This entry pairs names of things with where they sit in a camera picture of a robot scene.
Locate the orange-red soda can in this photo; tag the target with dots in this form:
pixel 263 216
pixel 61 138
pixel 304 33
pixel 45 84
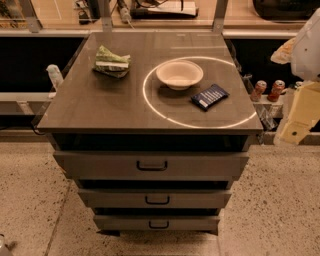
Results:
pixel 276 90

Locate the grey drawer cabinet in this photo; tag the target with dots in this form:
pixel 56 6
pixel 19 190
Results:
pixel 138 113

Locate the white bottle on left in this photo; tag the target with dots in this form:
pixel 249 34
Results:
pixel 55 75

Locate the clear plastic holder right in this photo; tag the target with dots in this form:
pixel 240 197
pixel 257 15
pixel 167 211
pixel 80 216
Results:
pixel 262 112

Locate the blue snack packet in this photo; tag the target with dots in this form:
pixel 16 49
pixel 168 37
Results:
pixel 209 97

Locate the red soda can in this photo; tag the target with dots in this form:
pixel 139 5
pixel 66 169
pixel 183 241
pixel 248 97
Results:
pixel 258 90

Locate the white flat device on shelf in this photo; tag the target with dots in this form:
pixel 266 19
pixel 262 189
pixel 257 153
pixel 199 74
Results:
pixel 163 9

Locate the white power strip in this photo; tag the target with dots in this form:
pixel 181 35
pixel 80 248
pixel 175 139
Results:
pixel 124 11

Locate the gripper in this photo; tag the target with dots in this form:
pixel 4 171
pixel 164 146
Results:
pixel 307 53

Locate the grey drawer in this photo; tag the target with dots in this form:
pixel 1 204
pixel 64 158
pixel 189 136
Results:
pixel 156 223
pixel 151 166
pixel 170 199

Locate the white paper bowl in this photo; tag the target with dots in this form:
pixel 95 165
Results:
pixel 179 74

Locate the black bag on shelf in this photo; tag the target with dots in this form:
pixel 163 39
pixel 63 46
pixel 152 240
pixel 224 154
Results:
pixel 285 9

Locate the green chip bag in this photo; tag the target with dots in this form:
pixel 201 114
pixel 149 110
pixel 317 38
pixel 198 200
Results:
pixel 111 64

